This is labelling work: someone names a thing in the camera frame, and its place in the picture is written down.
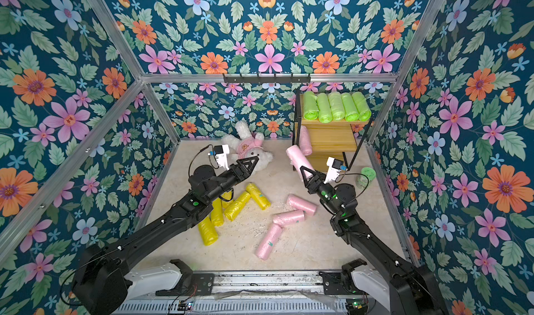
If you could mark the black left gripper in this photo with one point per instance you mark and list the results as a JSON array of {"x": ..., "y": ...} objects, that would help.
[{"x": 236, "y": 173}]

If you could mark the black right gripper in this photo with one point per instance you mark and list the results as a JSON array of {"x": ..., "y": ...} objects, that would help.
[{"x": 319, "y": 185}]

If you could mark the green trash bag roll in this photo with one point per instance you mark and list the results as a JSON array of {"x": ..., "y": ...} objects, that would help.
[
  {"x": 310, "y": 106},
  {"x": 362, "y": 106},
  {"x": 324, "y": 109},
  {"x": 350, "y": 109},
  {"x": 336, "y": 106}
]

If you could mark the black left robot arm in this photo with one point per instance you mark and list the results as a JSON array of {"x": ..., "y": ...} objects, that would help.
[{"x": 158, "y": 240}]

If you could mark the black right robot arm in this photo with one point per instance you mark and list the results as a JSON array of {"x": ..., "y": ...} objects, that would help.
[{"x": 375, "y": 248}]

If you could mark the yellow trash bag roll right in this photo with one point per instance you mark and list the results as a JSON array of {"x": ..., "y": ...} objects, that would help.
[{"x": 259, "y": 198}]

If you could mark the yellow trash bag roll middle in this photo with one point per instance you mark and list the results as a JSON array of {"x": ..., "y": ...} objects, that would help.
[{"x": 237, "y": 206}]

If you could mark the yellow trash bag roll upright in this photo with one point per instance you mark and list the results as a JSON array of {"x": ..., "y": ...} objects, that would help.
[{"x": 217, "y": 216}]

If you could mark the yellow trash bag roll large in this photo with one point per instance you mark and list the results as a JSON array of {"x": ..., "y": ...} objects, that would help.
[{"x": 207, "y": 231}]

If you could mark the white plush bunny pink shirt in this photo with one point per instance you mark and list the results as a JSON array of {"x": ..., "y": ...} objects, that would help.
[{"x": 247, "y": 145}]

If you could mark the upper green lidded jar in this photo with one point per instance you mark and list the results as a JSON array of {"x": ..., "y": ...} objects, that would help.
[{"x": 367, "y": 175}]

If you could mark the green circuit board right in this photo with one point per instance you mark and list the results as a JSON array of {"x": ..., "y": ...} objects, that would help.
[{"x": 356, "y": 307}]

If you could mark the green circuit board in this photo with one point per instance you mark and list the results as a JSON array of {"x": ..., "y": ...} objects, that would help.
[
  {"x": 184, "y": 306},
  {"x": 356, "y": 307}
]

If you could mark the green circuit board left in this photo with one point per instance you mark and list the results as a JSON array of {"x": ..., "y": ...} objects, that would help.
[{"x": 184, "y": 306}]

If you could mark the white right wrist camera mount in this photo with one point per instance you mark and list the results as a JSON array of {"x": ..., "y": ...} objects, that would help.
[{"x": 335, "y": 168}]

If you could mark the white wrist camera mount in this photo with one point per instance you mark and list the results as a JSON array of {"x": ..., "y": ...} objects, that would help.
[
  {"x": 335, "y": 168},
  {"x": 220, "y": 152}
]

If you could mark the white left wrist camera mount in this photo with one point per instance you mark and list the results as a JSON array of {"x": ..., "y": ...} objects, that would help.
[{"x": 220, "y": 152}]

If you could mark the wooden shelf black metal frame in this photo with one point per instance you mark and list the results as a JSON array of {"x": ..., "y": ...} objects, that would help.
[{"x": 341, "y": 140}]

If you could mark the black hook rail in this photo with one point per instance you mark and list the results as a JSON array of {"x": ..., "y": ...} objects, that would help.
[{"x": 267, "y": 78}]

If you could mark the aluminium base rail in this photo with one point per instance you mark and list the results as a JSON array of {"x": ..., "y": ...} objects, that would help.
[{"x": 175, "y": 278}]

